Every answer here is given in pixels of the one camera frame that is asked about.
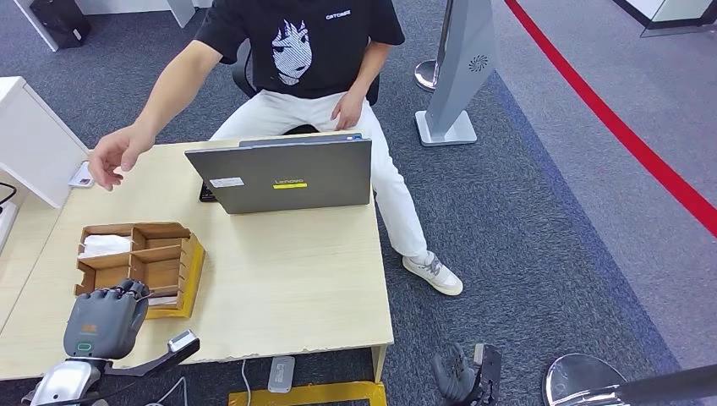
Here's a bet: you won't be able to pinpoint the grey laptop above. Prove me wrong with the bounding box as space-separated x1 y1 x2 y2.
184 132 374 216

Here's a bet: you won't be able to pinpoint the black computer tower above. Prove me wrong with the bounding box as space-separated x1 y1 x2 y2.
29 0 93 51

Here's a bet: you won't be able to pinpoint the white desk frame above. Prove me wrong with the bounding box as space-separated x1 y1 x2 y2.
14 0 214 53

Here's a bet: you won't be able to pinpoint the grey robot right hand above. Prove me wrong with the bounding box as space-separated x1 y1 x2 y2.
432 343 477 404

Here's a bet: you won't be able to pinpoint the black office chair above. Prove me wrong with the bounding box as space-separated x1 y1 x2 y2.
231 37 382 135

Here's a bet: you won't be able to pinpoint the person's white shoe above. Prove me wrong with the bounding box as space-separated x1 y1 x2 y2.
402 250 465 298

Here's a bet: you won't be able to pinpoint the white cabinet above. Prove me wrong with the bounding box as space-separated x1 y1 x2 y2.
0 75 90 210

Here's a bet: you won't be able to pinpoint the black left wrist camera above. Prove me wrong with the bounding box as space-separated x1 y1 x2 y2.
103 329 201 378

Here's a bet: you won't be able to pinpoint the yellow taped floor frame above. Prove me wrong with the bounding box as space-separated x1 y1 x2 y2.
228 381 389 406

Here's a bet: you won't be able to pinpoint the white card reader cable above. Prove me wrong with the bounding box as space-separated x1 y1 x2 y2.
240 358 255 406

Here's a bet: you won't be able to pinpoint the white platform with dark edge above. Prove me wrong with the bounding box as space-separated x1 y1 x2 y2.
611 0 717 39

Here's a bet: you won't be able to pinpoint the dark metal pole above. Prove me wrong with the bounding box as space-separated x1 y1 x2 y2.
551 364 717 406

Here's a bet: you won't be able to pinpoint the person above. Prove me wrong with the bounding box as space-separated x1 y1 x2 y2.
87 0 465 297

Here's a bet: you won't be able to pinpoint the grey card reader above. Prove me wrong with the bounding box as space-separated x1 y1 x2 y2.
267 355 297 394

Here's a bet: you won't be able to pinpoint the chrome stanchion post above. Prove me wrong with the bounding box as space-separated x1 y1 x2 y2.
413 0 455 94

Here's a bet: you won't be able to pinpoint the white floor cable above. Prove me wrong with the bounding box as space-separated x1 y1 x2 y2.
145 376 189 406

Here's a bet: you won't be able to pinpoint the grey kiosk stand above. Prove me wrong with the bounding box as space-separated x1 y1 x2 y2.
414 0 497 148

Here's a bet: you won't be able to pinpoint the chrome round stanchion base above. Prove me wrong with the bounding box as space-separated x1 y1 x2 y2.
542 353 632 406

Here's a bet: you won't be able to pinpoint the wooden organizer box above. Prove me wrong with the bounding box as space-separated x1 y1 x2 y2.
74 222 206 321

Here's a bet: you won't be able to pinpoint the person's left hand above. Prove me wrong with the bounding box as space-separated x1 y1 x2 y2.
330 89 368 132

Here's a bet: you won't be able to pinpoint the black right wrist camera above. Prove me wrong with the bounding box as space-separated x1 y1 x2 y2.
470 343 504 406

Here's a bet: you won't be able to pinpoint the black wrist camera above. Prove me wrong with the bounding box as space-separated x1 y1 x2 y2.
103 329 201 378
470 343 504 406

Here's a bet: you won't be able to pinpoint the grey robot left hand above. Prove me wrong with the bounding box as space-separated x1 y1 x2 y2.
63 278 151 361

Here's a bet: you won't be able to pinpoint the person's right hand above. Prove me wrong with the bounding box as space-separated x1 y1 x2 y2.
87 123 156 193

